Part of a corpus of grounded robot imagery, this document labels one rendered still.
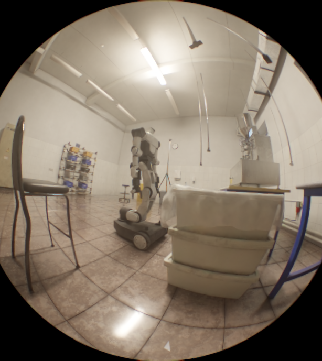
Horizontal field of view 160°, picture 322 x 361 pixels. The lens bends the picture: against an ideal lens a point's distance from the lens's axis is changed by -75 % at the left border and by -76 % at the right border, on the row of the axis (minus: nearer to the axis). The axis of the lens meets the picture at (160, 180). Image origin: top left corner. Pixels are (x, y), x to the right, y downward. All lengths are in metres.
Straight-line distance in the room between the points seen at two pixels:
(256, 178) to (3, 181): 5.41
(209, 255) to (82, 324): 0.76
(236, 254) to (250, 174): 0.79
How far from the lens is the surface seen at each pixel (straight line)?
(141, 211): 1.43
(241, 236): 0.65
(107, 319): 0.74
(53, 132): 5.21
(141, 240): 1.24
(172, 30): 3.90
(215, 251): 0.66
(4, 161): 4.58
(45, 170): 4.97
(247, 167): 1.21
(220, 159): 5.28
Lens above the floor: 0.67
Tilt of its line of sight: 4 degrees up
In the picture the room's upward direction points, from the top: 6 degrees clockwise
